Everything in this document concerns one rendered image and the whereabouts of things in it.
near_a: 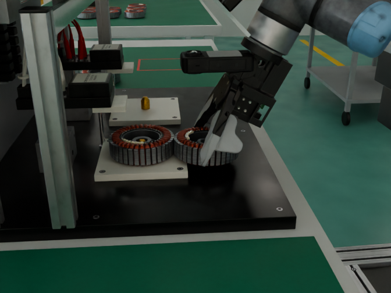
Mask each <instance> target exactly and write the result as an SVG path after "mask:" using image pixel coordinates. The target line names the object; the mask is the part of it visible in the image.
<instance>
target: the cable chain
mask: <svg viewBox="0 0 391 293"><path fill-rule="evenodd" d="M15 24H16V21H14V22H13V23H11V24H0V84H9V83H10V82H11V81H13V80H14V79H15V78H16V76H17V75H18V74H19V73H21V72H22V71H23V65H22V64H20V63H21V62H22V56H21V55H18V54H19V53H20V46H18V45H17V44H18V43H19V38H18V36H14V35H16V34H17V27H7V26H14V25H15ZM11 45H13V46H11Z"/></svg>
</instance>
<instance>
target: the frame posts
mask: <svg viewBox="0 0 391 293"><path fill-rule="evenodd" d="M18 11H19V16H20V22H21V27H22V34H23V42H24V49H25V53H26V61H27V68H28V73H29V80H30V87H31V94H32V99H33V106H34V113H35V120H36V125H37V132H38V139H39V144H40V151H41V159H42V166H43V170H44V177H45V185H46V189H47V196H48V203H49V211H50V215H51V223H52V228H53V229H61V226H66V228H75V226H76V220H77V219H78V211H77V202H76V193H75V187H74V178H73V169H72V160H71V155H70V146H69V137H68V131H67V122H66V113H65V104H64V99H63V90H62V81H61V72H60V67H59V58H58V48H57V43H56V38H57V40H58V35H56V34H55V25H54V16H53V7H52V6H26V7H24V8H21V9H19V10H18ZM95 11H96V18H97V31H98V44H112V37H111V21H110V13H109V0H95ZM63 72H64V75H65V80H66V85H68V83H69V82H70V80H71V79H72V72H71V70H64V71H63Z"/></svg>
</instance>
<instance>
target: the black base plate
mask: <svg viewBox="0 0 391 293"><path fill-rule="evenodd" d="M214 88H215V87H174V88H123V89H115V95H127V98H128V99H132V98H143V97H148V98H178V103H179V111H180V119H181V124H167V125H157V126H161V127H164V128H166V129H169V130H170V131H171V132H172V133H173V134H174V136H175V134H176V133H178V132H180V131H182V130H184V129H188V128H192V127H194V125H195V123H196V121H197V118H198V116H199V114H200V112H201V111H202V109H203V107H204V105H205V103H206V101H207V99H208V98H209V96H210V94H211V92H212V91H213V89H214ZM231 115H233V114H231ZM234 116H235V115H234ZM235 118H236V119H237V126H236V129H235V134H236V135H237V136H238V138H239V139H240V140H241V142H242V143H243V147H242V150H241V151H240V152H239V155H238V157H237V159H236V160H234V161H232V162H230V163H227V164H225V165H222V166H220V165H218V166H212V167H211V166H209V164H208V166H207V167H203V166H199V165H197V166H195V165H191V164H189V163H187V170H188V178H172V179H155V180H124V181H95V180H94V174H95V170H96V167H97V163H98V159H99V155H100V152H101V149H100V148H99V145H100V144H101V136H100V129H99V117H98V113H92V115H91V118H90V120H87V121H66V122H67V126H74V133H75V139H76V148H77V155H76V157H75V160H74V162H73V165H72V169H73V178H74V187H75V193H76V202H77V211H78V219H77V220H76V226H75V228H66V226H61V229H53V228H52V223H51V215H50V211H49V203H48V196H47V189H46V185H45V177H44V173H40V170H39V166H38V159H37V151H36V147H35V143H36V142H37V140H38V132H37V125H36V120H35V114H34V116H33V117H32V118H31V120H30V121H29V122H28V124H27V125H26V127H25V128H24V129H23V131H22V132H21V133H20V135H19V136H18V138H17V139H16V141H15V142H14V143H13V145H12V146H11V147H10V149H9V150H8V151H7V153H6V154H5V156H4V157H3V158H2V160H1V161H0V197H1V203H2V209H3V214H4V217H5V220H4V222H3V223H2V224H1V228H0V242H24V241H49V240H74V239H87V238H112V237H137V236H151V235H176V234H201V233H226V232H239V231H264V230H289V229H295V228H296V219H297V216H296V214H295V212H294V210H293V208H292V206H291V204H290V202H289V200H288V198H287V197H286V195H285V193H284V191H283V189H282V187H281V185H280V183H279V181H278V179H277V178H276V176H275V174H274V172H273V170H272V168H271V165H270V164H269V162H268V160H267V158H266V156H265V154H264V152H263V150H262V148H261V146H260V144H259V142H258V141H257V139H256V137H255V135H254V133H253V131H252V129H251V127H250V125H249V123H247V122H245V121H242V120H240V119H238V118H237V116H235Z"/></svg>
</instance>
